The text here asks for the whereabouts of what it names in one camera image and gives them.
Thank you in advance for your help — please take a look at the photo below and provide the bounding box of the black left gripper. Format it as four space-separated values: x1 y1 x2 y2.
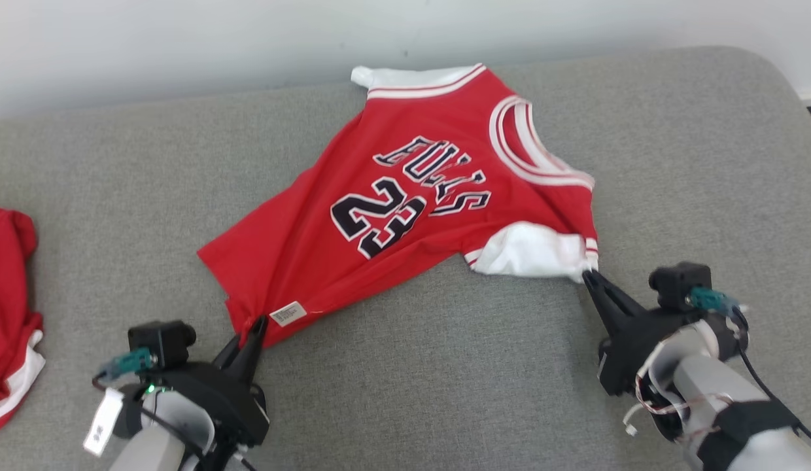
158 316 270 459

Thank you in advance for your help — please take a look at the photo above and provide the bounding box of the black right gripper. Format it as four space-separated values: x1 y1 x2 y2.
581 270 704 396

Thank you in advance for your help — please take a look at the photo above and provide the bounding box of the red basketball jersey number print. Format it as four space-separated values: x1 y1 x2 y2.
198 63 600 349

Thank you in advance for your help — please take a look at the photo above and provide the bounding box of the red shorts white side stripe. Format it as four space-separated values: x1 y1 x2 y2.
0 206 46 436

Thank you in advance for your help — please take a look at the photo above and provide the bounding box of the black right cable teal plug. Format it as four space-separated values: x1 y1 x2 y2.
690 287 811 453

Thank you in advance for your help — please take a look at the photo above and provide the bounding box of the black cable teal plug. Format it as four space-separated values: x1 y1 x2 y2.
93 347 210 459
690 287 811 453

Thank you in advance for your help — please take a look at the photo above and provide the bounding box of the black left cable teal plug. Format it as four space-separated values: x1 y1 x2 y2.
93 347 210 459

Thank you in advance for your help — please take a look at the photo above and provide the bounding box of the white left cable label tag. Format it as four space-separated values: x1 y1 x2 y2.
83 387 126 457

